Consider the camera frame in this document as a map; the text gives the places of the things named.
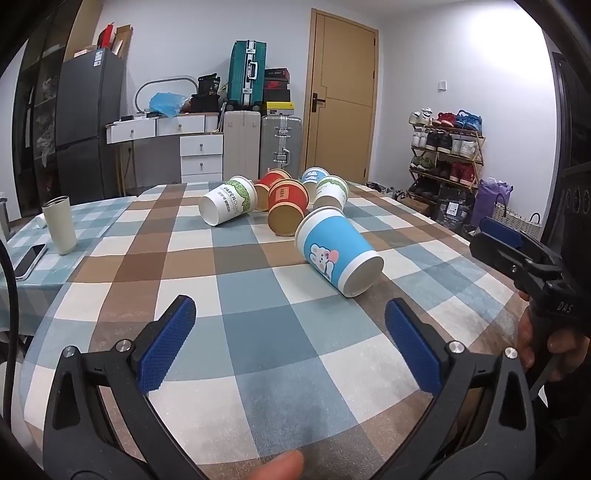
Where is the wicker basket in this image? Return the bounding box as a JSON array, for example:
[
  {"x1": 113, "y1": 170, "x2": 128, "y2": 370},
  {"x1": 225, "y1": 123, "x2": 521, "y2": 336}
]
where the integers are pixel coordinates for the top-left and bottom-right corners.
[{"x1": 491, "y1": 202, "x2": 542, "y2": 239}]

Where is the black packet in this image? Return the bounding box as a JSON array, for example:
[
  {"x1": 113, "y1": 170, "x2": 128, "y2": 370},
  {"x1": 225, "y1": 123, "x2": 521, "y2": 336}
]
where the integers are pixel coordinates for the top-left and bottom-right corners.
[{"x1": 190, "y1": 73, "x2": 223, "y2": 114}]

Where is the smartphone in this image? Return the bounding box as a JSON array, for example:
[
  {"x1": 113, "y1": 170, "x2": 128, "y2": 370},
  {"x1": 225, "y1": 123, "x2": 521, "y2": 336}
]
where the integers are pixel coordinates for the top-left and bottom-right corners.
[{"x1": 13, "y1": 243, "x2": 49, "y2": 282}]

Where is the person's left hand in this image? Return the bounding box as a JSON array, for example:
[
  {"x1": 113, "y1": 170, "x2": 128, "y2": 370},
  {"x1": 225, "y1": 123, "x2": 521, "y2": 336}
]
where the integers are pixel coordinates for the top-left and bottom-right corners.
[{"x1": 248, "y1": 449, "x2": 305, "y2": 480}]

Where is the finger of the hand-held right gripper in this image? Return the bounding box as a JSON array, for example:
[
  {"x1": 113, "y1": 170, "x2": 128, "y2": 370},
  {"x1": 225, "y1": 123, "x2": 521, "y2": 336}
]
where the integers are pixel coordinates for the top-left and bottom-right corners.
[
  {"x1": 469, "y1": 232, "x2": 565, "y2": 298},
  {"x1": 479, "y1": 217, "x2": 563, "y2": 265}
]

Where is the wooden door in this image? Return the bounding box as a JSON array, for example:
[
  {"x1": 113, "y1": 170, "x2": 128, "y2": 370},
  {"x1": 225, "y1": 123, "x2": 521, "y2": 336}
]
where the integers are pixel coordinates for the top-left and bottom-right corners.
[{"x1": 308, "y1": 8, "x2": 380, "y2": 186}]

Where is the blue plastic bag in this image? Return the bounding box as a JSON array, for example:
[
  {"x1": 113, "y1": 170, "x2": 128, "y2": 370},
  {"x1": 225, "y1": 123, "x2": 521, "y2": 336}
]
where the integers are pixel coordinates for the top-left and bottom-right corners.
[{"x1": 150, "y1": 92, "x2": 188, "y2": 119}]

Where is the black printed bag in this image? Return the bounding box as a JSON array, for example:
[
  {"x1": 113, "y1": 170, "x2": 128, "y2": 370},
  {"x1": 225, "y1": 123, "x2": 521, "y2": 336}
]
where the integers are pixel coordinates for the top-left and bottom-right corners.
[{"x1": 433, "y1": 185, "x2": 477, "y2": 232}]

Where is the white drawer dresser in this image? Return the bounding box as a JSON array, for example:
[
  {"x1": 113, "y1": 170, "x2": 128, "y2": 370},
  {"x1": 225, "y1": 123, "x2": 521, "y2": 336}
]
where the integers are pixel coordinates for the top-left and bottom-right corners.
[{"x1": 105, "y1": 112, "x2": 225, "y2": 186}]

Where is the stack of shoe boxes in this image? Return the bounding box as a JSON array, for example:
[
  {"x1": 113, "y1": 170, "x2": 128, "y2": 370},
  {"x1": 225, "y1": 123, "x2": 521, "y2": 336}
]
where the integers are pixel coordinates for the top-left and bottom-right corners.
[{"x1": 262, "y1": 68, "x2": 296, "y2": 117}]

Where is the dark grey refrigerator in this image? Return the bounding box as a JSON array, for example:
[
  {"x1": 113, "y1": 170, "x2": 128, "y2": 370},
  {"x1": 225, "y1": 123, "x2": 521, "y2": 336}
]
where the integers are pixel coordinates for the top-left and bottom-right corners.
[{"x1": 54, "y1": 48, "x2": 126, "y2": 205}]

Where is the black cable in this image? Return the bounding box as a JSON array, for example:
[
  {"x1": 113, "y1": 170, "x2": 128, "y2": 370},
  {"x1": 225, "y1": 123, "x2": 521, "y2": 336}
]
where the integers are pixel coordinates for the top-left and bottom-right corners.
[{"x1": 0, "y1": 239, "x2": 21, "y2": 416}]

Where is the oval mirror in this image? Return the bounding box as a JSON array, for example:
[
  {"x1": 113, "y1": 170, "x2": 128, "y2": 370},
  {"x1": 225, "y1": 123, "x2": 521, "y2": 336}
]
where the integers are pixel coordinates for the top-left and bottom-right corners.
[{"x1": 133, "y1": 76, "x2": 201, "y2": 114}]

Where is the white tumbler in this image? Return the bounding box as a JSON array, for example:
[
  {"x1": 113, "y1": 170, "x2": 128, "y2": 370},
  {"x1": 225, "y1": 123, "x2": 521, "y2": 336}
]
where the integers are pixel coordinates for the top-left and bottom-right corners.
[{"x1": 42, "y1": 195, "x2": 78, "y2": 256}]

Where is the blue mouse print paper cup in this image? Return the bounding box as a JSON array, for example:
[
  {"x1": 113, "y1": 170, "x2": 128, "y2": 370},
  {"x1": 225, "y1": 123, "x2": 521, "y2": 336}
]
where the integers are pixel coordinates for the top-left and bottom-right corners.
[
  {"x1": 301, "y1": 167, "x2": 331, "y2": 186},
  {"x1": 294, "y1": 207, "x2": 385, "y2": 299}
]

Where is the white suitcase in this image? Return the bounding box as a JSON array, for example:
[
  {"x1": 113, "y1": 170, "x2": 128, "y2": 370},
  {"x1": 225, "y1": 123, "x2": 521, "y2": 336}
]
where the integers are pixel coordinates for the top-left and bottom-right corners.
[{"x1": 222, "y1": 110, "x2": 262, "y2": 182}]

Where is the white green leaf paper cup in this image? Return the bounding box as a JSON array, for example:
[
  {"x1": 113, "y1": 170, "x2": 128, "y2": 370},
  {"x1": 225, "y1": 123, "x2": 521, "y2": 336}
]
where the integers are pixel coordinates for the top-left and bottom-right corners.
[
  {"x1": 198, "y1": 176, "x2": 257, "y2": 227},
  {"x1": 312, "y1": 175, "x2": 350, "y2": 211}
]

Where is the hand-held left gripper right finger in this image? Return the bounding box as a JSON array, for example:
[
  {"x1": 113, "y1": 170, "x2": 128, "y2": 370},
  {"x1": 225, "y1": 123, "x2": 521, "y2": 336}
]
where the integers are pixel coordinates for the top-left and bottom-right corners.
[{"x1": 369, "y1": 298, "x2": 539, "y2": 480}]

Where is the teal suitcase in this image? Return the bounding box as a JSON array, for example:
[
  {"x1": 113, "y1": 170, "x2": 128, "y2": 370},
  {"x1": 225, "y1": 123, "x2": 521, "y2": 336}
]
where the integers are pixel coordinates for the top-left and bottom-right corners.
[{"x1": 227, "y1": 40, "x2": 268, "y2": 112}]

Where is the shoe rack with shoes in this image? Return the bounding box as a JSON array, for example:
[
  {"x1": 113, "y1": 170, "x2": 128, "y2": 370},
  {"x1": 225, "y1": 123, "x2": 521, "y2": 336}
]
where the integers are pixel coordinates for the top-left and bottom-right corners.
[{"x1": 408, "y1": 108, "x2": 485, "y2": 195}]

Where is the dark glass cabinet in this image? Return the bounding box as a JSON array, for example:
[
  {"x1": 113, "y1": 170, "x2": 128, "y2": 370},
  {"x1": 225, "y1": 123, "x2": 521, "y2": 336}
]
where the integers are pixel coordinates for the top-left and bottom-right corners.
[{"x1": 11, "y1": 0, "x2": 84, "y2": 220}]

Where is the purple bag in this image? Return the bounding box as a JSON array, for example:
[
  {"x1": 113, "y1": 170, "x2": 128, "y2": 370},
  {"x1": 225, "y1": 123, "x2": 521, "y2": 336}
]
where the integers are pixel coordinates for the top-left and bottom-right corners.
[{"x1": 470, "y1": 178, "x2": 514, "y2": 228}]

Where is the red paper cup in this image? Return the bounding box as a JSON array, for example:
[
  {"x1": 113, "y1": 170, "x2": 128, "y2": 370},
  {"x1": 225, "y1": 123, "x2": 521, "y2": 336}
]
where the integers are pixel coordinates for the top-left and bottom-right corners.
[
  {"x1": 252, "y1": 169, "x2": 292, "y2": 212},
  {"x1": 266, "y1": 178, "x2": 310, "y2": 237}
]

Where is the wooden shoe rack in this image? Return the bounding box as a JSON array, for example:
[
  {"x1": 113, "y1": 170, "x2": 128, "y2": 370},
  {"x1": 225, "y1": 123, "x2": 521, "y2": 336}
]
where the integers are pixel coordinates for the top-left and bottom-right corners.
[{"x1": 408, "y1": 121, "x2": 486, "y2": 206}]

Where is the person's right hand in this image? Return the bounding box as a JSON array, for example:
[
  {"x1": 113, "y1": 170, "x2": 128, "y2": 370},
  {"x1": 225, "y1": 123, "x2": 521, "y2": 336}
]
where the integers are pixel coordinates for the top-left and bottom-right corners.
[{"x1": 516, "y1": 304, "x2": 591, "y2": 384}]

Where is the cardboard box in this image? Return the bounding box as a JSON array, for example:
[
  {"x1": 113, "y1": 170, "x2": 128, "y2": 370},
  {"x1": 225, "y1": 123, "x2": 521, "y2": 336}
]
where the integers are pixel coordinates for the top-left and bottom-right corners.
[{"x1": 112, "y1": 25, "x2": 135, "y2": 59}]

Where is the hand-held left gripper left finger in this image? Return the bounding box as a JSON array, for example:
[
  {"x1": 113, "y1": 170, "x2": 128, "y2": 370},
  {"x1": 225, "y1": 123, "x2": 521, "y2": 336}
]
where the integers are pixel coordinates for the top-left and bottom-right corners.
[{"x1": 43, "y1": 295, "x2": 209, "y2": 480}]

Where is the silver suitcase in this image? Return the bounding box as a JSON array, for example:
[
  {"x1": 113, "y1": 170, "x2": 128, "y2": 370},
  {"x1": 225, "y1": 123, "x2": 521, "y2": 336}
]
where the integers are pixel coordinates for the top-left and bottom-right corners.
[{"x1": 260, "y1": 115, "x2": 304, "y2": 179}]

